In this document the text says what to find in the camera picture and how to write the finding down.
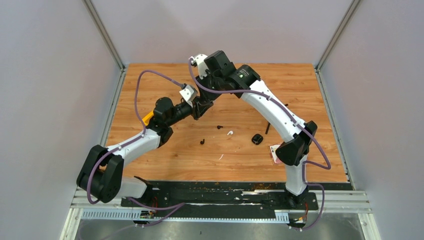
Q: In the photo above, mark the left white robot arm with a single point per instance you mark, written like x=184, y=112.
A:
x=101, y=175

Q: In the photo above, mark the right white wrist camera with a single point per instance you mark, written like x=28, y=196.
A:
x=198, y=62

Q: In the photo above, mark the black earbud charging case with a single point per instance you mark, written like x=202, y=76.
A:
x=257, y=139

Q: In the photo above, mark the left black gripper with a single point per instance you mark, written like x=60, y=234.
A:
x=197, y=108

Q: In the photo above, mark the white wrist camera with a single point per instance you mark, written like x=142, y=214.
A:
x=198, y=62
x=188, y=93

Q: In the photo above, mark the yellow triangular plastic part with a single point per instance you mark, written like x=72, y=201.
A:
x=147, y=117

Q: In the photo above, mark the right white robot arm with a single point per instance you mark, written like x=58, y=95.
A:
x=217, y=75

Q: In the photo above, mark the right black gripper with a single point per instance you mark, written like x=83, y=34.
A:
x=207, y=95

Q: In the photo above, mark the playing card box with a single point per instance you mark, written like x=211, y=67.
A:
x=272, y=149

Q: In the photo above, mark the slotted cable duct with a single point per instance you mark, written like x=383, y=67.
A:
x=140, y=215

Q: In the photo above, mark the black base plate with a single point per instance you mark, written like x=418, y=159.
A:
x=225, y=199

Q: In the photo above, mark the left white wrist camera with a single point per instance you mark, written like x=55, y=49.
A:
x=188, y=93

